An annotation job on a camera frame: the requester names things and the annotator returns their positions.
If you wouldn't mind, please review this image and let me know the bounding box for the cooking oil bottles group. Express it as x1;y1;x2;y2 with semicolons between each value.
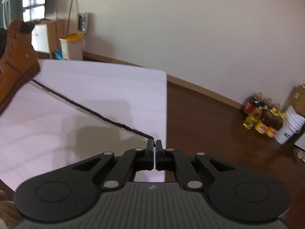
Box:
240;92;285;138

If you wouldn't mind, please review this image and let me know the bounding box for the wall mounted television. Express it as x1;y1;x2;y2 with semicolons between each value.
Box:
22;0;46;22

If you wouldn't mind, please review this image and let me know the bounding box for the white trash bin yellow bag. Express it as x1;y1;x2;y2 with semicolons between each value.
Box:
59;33;84;60

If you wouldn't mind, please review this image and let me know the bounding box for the white wood tv cabinet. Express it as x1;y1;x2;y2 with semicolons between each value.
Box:
31;19;66;58

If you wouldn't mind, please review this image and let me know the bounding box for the cardboard box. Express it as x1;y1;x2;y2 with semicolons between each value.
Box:
289;85;305;117

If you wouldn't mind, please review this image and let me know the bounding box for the teal curtain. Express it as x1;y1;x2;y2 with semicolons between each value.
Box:
1;0;22;29

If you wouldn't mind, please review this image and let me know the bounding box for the dark brown shoelace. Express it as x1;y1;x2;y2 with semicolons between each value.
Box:
4;61;154;141

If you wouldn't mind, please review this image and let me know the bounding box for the white plastic bucket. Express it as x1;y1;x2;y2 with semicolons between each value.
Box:
275;106;304;145

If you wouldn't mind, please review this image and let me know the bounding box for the tan leather boot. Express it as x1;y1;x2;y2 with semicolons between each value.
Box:
1;19;40;113

